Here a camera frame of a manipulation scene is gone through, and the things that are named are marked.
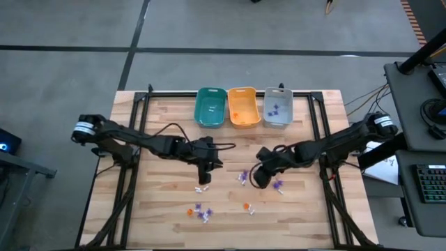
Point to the black mat orange striped edge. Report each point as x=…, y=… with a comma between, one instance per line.
x=413, y=21

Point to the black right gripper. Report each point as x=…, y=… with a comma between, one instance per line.
x=273, y=160

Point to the black device blue light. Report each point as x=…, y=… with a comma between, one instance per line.
x=7, y=144

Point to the black laptop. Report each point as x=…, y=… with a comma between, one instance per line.
x=439, y=75

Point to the light grey plastic bin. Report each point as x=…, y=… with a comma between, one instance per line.
x=284, y=120

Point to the black headphones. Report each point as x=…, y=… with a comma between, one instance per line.
x=425, y=113

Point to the black aluminium table frame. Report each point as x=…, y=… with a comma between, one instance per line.
x=167, y=94

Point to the grey desk top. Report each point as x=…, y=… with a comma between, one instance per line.
x=425, y=216
x=411, y=104

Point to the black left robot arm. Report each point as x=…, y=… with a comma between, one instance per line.
x=139, y=137

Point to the teal plastic bin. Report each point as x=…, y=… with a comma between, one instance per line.
x=209, y=120

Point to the orange translucent plastic pumpkin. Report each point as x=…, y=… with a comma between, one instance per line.
x=190, y=211
x=236, y=115
x=246, y=206

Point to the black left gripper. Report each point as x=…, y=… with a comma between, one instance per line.
x=207, y=151

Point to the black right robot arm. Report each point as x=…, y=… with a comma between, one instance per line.
x=341, y=143

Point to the orange plastic bin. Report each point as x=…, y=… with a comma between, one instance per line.
x=247, y=104

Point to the black backlit keyboard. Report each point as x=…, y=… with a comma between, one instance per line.
x=432, y=183

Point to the black diagonal pole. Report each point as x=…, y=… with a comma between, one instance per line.
x=423, y=52

